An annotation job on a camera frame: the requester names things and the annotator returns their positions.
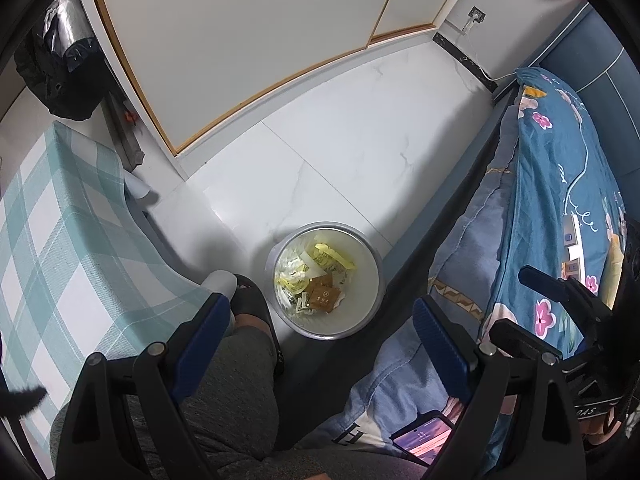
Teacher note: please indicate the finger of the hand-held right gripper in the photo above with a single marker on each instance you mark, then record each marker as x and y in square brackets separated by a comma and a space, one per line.
[520, 335]
[550, 285]

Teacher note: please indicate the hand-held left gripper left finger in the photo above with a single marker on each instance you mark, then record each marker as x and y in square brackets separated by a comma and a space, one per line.
[202, 345]

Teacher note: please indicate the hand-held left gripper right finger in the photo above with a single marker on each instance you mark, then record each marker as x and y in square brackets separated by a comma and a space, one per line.
[442, 347]

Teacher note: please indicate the white round waste bin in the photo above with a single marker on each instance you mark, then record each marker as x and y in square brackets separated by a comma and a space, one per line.
[362, 280]

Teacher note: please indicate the white tissue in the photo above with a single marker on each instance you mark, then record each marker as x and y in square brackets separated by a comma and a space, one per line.
[292, 261]

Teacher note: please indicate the brown paper packet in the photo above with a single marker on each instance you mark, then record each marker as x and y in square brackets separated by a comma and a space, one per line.
[324, 299]
[321, 280]

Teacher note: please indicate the white power strip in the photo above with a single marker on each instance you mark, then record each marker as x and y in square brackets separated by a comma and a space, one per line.
[572, 245]

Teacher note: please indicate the black slipper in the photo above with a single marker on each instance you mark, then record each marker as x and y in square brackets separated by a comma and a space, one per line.
[260, 305]

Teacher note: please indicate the light blue blanket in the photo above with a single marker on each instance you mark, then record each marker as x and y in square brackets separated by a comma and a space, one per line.
[480, 240]

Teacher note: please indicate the smartphone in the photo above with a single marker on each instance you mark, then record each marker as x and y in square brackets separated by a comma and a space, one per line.
[425, 440]

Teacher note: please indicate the blue floral quilt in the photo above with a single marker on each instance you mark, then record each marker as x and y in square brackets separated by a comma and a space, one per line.
[545, 185]

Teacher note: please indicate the teal plaid tablecloth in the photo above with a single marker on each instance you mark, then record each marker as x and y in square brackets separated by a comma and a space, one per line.
[65, 240]

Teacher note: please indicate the person's black jacket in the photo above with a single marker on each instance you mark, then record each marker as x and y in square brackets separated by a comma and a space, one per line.
[20, 400]

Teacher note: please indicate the blue upholstered bed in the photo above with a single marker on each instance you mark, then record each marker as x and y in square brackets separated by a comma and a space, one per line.
[590, 60]

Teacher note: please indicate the orange clip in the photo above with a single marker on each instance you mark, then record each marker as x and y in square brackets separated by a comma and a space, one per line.
[131, 117]

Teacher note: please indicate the black hanging jacket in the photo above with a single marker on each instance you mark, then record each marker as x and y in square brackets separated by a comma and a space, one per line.
[70, 85]

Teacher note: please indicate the white wardrobe wooden trim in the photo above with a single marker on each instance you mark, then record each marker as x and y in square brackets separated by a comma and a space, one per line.
[225, 35]

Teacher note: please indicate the silver foil bag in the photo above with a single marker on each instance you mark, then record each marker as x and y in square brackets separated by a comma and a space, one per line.
[65, 20]

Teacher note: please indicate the grey metal rail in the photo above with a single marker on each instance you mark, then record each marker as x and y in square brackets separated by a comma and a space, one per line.
[129, 142]

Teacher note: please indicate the wall socket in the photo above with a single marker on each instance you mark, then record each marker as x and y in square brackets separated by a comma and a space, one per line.
[476, 14]

